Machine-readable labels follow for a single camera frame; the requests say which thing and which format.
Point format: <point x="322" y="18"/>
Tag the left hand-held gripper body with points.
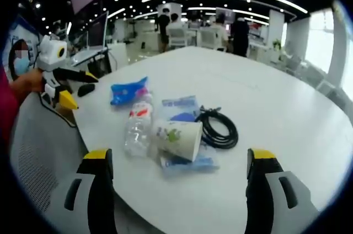
<point x="52" y="54"/>

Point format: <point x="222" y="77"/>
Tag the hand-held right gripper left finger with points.
<point x="82" y="190"/>

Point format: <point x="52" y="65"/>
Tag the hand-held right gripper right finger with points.
<point x="278" y="192"/>

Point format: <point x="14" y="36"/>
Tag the black computer mouse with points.
<point x="86" y="89"/>

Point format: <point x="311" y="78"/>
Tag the blue tissue packet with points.
<point x="129" y="91"/>

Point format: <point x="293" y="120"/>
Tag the clear plastic water bottle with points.
<point x="137" y="129"/>

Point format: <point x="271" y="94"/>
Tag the paper cup with green print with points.
<point x="177" y="140"/>

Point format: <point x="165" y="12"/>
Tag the clear bag with blue item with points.
<point x="182" y="129"/>

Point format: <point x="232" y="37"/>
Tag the person's left hand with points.
<point x="30" y="83"/>

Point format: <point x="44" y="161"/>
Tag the computer monitor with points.
<point x="98" y="34"/>

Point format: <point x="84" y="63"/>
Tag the grey mesh office chair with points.
<point x="36" y="156"/>

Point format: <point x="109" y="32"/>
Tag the person's red sleeve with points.
<point x="7" y="107"/>

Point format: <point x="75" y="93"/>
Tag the white table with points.
<point x="234" y="101"/>

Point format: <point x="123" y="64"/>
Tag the white chair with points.
<point x="177" y="37"/>

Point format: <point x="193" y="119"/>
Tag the potted plant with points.
<point x="276" y="45"/>

